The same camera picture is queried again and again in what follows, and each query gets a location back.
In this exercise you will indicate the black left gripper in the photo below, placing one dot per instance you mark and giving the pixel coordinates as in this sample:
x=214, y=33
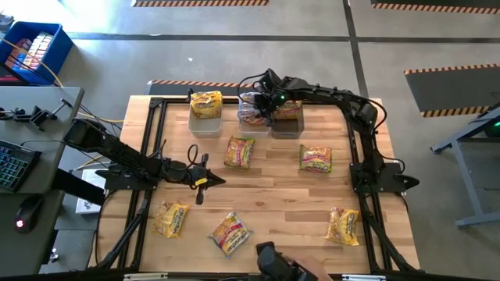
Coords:
x=201, y=175

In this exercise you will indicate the black computer mouse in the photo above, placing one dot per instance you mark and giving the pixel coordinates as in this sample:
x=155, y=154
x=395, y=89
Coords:
x=28, y=214

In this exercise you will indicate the black backlit keyboard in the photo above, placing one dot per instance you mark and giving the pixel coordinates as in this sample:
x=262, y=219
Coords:
x=17, y=166

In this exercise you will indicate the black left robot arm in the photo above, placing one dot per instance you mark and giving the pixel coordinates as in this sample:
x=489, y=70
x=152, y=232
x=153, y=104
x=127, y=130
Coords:
x=117, y=150

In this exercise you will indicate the yellow chicken ramen pack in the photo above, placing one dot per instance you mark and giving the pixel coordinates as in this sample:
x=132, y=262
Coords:
x=206, y=107
x=342, y=226
x=170, y=219
x=207, y=94

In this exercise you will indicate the clear plastic bin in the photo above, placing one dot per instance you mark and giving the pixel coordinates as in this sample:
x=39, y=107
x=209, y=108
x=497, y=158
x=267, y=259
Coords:
x=288, y=129
x=205, y=126
x=254, y=130

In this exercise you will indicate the black handheld object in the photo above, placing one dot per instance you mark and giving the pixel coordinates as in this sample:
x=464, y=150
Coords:
x=273, y=261

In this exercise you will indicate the silver frame bracket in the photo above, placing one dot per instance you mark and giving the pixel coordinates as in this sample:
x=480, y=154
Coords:
x=363, y=277
x=144, y=276

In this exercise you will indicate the person's hand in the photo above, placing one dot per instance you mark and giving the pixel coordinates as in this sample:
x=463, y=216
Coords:
x=312, y=267

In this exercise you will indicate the black padded bar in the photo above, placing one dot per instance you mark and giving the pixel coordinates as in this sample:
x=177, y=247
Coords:
x=78, y=186

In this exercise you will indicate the grey side desk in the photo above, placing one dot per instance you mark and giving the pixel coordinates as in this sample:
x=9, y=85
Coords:
x=23, y=253

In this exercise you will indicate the colourful packet stack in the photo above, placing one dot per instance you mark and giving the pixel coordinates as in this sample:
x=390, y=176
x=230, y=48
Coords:
x=33, y=50

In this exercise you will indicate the grey metal stand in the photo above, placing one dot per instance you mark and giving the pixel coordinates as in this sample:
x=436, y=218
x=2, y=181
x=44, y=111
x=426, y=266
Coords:
x=468, y=183

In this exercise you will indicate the red lime chili ramen pack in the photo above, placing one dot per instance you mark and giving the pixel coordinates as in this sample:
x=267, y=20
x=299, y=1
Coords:
x=291, y=111
x=315, y=158
x=239, y=152

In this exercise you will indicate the hazard-striped black floor mat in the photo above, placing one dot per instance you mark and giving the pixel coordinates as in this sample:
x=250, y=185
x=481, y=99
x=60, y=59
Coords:
x=433, y=4
x=199, y=3
x=176, y=89
x=453, y=91

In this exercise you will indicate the blue plastic crate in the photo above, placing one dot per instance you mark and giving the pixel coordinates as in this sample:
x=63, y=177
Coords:
x=58, y=50

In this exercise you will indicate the white printed box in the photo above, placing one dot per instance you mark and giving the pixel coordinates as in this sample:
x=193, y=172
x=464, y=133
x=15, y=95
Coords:
x=88, y=203

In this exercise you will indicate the black aluminium table frame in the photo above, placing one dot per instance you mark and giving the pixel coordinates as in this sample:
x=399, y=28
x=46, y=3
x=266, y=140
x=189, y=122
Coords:
x=158, y=117

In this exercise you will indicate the black device green light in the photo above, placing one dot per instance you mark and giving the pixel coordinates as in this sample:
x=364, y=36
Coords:
x=493, y=125

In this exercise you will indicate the blue beef ramen pack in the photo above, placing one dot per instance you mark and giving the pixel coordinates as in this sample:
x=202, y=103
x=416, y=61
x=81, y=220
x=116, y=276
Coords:
x=248, y=98
x=248, y=115
x=230, y=234

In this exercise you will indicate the small metal caster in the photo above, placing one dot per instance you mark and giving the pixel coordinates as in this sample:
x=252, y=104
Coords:
x=53, y=256

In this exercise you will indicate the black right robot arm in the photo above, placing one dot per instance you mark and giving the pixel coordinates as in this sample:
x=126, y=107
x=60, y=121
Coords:
x=371, y=148

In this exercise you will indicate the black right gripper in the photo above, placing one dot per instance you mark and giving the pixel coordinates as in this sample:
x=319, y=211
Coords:
x=273, y=91

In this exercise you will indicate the black desk clamp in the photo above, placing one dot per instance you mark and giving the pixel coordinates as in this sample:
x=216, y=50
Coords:
x=37, y=115

